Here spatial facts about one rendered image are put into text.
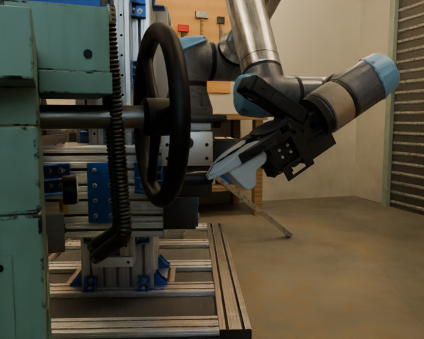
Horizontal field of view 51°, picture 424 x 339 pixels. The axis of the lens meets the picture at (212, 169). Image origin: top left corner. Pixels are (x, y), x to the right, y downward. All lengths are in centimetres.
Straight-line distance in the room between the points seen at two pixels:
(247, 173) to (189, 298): 95
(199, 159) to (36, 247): 74
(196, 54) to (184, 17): 289
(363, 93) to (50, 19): 47
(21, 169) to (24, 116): 6
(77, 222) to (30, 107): 90
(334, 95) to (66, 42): 40
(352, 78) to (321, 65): 395
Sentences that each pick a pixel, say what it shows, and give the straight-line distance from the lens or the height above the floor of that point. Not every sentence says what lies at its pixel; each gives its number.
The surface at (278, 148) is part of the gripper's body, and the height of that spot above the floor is 76.
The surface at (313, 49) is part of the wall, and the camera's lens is 467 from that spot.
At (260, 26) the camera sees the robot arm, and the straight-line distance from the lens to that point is 87.
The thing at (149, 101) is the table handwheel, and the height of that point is 83.
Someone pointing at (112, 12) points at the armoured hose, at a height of 96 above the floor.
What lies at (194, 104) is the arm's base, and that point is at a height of 85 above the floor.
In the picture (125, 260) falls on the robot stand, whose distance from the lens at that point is 150.
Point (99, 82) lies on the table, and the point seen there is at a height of 86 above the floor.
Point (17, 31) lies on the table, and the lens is 42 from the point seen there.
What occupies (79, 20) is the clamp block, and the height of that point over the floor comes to 94.
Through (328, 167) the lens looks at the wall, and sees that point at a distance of 476.
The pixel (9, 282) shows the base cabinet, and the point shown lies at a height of 64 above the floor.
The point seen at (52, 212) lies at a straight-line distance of 95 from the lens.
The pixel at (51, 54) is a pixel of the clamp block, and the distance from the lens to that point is 65.
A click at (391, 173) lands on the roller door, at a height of 31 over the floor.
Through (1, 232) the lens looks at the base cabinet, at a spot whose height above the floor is 69.
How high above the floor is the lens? 81
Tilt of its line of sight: 6 degrees down
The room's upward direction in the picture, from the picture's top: straight up
